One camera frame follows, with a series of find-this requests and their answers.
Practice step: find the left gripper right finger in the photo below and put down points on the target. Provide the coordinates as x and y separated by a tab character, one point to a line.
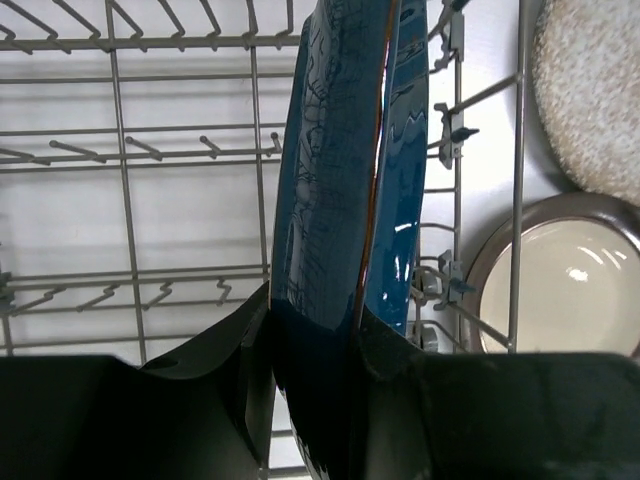
420	415

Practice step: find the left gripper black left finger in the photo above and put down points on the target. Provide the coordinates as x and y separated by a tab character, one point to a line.
200	411

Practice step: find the cream plate brown rim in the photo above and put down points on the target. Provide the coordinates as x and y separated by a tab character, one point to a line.
579	276

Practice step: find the blue leaf shaped plate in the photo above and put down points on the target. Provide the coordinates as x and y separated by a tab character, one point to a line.
347	214

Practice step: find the speckled round plate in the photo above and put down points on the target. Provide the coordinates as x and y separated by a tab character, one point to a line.
585	67

